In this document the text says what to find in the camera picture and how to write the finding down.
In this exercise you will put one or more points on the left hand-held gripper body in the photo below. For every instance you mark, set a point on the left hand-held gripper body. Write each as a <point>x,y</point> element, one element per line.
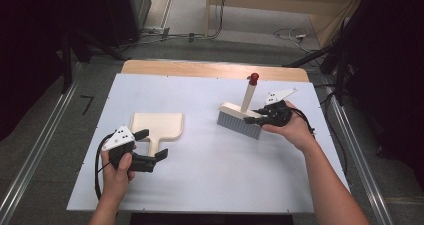
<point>118,138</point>

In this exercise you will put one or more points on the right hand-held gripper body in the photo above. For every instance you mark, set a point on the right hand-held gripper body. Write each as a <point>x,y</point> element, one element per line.
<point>278,115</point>

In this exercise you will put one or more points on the cream hand brush grey bristles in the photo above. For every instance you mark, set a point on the cream hand brush grey bristles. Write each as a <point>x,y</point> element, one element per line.
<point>238,125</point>

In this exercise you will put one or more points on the cream plastic dustpan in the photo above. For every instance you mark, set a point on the cream plastic dustpan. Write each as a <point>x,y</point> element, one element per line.
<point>156,125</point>

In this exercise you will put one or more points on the person's right hand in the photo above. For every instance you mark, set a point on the person's right hand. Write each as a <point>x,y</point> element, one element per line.
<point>293,131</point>

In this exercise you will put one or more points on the person's left hand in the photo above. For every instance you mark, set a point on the person's left hand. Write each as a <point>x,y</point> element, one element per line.
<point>115,181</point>

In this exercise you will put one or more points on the white table mat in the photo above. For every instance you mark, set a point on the white table mat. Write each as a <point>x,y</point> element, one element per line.
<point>200,185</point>

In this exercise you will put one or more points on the black metal stand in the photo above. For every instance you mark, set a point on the black metal stand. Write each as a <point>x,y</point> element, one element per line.
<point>66,68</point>
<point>340,78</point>

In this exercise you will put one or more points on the wooden table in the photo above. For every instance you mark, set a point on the wooden table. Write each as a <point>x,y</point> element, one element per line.
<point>200,70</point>

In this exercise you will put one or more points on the grey power strip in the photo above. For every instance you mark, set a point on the grey power strip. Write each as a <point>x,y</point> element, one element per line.
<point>156,30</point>

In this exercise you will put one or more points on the dark cabinet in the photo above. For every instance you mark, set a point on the dark cabinet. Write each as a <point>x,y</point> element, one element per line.
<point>126,11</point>

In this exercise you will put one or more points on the metal floor rail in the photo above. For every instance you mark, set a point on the metal floor rail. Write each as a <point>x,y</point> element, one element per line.
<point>370,185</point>
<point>41,141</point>

